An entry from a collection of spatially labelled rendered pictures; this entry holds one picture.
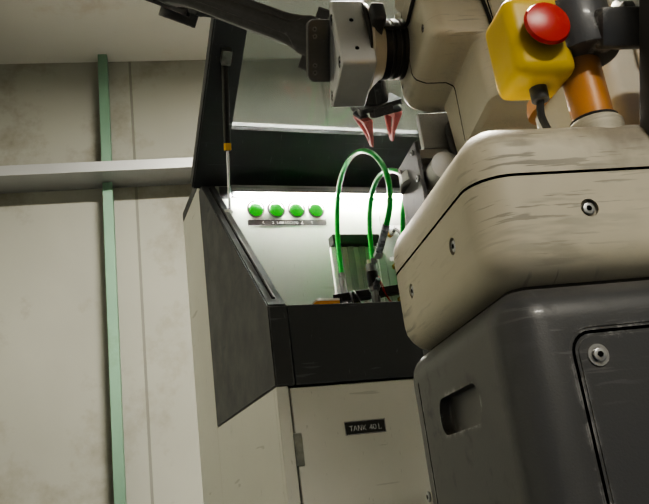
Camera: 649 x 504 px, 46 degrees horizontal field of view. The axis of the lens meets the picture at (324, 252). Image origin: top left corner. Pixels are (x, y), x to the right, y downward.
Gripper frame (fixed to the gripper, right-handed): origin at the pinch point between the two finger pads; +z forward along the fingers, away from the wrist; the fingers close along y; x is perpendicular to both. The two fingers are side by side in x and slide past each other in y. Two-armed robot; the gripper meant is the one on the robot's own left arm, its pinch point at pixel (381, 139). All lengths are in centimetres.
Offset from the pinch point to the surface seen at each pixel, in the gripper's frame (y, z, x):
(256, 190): 22, 21, -43
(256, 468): 50, 50, 30
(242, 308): 41.3, 25.7, 7.6
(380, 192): -14, 32, -42
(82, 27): 46, 7, -322
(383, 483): 29, 47, 50
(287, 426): 43, 33, 42
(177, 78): -1, 51, -331
